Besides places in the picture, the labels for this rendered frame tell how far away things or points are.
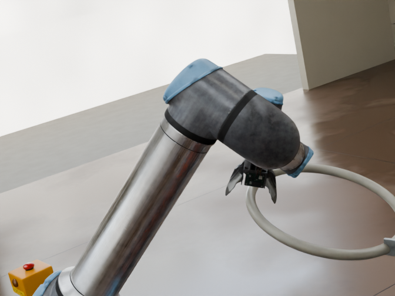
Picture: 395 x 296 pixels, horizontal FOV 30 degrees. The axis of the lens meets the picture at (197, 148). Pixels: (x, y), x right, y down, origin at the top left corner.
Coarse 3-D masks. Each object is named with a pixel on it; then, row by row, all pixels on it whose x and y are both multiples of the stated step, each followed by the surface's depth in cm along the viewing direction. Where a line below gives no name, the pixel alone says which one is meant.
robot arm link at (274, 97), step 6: (258, 90) 204; (264, 90) 205; (270, 90) 206; (276, 90) 206; (264, 96) 201; (270, 96) 201; (276, 96) 202; (282, 96) 203; (270, 102) 201; (276, 102) 201; (282, 102) 204
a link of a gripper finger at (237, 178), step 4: (236, 176) 220; (240, 176) 218; (232, 180) 220; (236, 180) 218; (240, 180) 220; (228, 184) 221; (232, 184) 219; (228, 188) 220; (232, 188) 217; (228, 192) 223
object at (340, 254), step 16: (336, 176) 240; (352, 176) 238; (384, 192) 230; (256, 208) 214; (272, 224) 208; (288, 240) 203; (320, 256) 201; (336, 256) 200; (352, 256) 200; (368, 256) 201
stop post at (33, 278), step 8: (40, 264) 260; (48, 264) 259; (16, 272) 258; (24, 272) 257; (32, 272) 255; (40, 272) 255; (48, 272) 257; (16, 280) 255; (24, 280) 251; (32, 280) 253; (40, 280) 255; (16, 288) 257; (24, 288) 252; (32, 288) 253
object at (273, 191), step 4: (268, 180) 218; (268, 184) 217; (272, 184) 219; (268, 188) 220; (272, 188) 219; (272, 192) 218; (276, 192) 221; (272, 196) 216; (276, 196) 221; (272, 200) 222
